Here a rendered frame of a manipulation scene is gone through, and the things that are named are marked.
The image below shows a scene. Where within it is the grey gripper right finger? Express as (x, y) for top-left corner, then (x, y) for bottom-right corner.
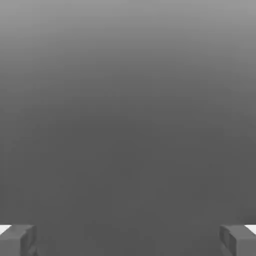
(218, 224), (256, 256)

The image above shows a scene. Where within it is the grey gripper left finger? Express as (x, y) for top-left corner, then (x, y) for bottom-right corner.
(0, 224), (38, 256)

